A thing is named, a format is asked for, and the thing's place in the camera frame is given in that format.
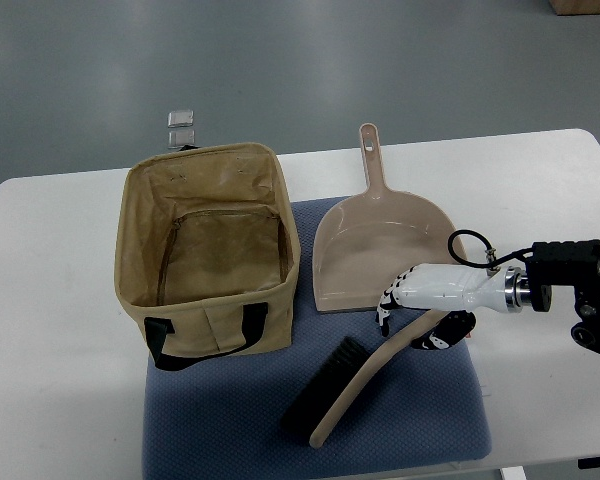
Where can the pink plastic dustpan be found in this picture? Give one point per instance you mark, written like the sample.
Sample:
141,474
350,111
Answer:
363,242

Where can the yellow canvas bag black handles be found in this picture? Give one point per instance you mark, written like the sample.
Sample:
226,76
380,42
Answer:
208,254

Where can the pink hand broom black bristles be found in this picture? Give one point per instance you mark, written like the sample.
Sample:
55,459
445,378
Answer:
322,403

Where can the black table control panel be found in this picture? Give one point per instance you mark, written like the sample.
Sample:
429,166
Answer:
589,463

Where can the upper metal floor plate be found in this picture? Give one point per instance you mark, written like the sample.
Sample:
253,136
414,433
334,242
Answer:
180,118

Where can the lower metal floor plate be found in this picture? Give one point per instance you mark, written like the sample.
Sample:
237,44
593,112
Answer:
181,138

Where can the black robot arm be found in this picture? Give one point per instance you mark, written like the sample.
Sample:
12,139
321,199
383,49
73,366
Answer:
574,264

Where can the blue textured cushion mat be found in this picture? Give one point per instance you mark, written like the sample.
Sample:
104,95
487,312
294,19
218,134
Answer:
220,419

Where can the metal floor plate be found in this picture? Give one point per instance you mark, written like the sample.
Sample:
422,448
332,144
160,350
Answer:
180,118
181,138

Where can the brown cardboard box corner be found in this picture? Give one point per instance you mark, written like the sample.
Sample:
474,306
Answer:
575,7

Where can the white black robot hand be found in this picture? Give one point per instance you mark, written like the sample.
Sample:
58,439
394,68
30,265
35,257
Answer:
455,290

